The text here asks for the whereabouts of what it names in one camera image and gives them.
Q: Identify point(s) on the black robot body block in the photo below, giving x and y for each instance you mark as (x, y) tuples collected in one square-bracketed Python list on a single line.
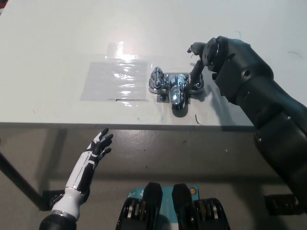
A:
[(192, 208), (146, 206)]

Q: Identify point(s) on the left black robot body block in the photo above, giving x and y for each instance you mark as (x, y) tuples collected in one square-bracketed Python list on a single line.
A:
[(146, 206)]

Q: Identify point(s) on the chrome faucet body with spout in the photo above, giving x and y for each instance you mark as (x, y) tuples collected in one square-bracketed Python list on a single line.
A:
[(176, 89)]

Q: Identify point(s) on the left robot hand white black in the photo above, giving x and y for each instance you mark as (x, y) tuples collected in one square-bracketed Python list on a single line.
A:
[(92, 153)]

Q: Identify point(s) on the right black robot body block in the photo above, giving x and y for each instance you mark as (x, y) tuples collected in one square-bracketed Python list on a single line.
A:
[(192, 208)]

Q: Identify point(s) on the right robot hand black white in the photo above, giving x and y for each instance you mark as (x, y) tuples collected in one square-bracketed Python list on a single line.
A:
[(197, 70)]

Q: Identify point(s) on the black diagonal table leg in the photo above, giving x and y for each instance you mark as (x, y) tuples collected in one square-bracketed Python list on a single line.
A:
[(19, 178)]

